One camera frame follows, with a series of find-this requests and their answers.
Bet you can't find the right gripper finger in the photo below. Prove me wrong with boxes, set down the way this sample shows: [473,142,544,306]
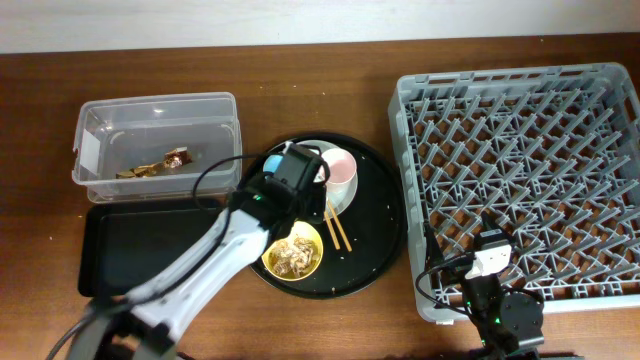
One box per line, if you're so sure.
[424,225,444,268]
[481,212,500,234]

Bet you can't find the blue cup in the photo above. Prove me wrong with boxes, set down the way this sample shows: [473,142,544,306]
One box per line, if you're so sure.
[262,154,283,173]

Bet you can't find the wooden chopstick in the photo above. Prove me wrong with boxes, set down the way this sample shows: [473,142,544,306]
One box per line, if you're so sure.
[323,210,340,250]
[327,198,352,252]

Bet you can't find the pink cup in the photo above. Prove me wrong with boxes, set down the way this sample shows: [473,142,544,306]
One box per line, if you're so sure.
[321,148,357,193]

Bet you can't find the food scraps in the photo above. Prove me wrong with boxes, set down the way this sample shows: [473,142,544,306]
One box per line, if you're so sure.
[268,237,320,279]

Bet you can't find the yellow bowl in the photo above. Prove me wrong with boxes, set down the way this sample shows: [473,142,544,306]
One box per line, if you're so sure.
[261,221,324,282]

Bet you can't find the brown snack wrapper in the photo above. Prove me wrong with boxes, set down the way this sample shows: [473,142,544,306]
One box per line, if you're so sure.
[116,147,193,179]

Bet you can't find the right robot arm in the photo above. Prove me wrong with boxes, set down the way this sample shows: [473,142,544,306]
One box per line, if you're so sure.
[414,212,544,359]

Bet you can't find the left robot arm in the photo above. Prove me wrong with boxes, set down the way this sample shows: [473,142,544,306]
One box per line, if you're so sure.
[60,141,330,359]

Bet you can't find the grey dishwasher rack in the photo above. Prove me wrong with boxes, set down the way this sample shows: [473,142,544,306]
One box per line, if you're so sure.
[388,63,639,324]

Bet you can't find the white plate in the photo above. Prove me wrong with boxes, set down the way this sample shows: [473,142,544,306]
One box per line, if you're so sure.
[298,140,358,215]

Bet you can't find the round black tray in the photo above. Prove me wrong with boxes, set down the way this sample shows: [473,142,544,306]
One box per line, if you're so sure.
[251,133,407,299]

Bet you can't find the clear plastic bin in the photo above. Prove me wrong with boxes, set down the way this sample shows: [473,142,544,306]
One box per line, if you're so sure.
[72,92,242,203]

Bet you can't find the black rectangular tray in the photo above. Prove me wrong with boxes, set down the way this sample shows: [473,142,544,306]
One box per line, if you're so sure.
[78,199,213,298]

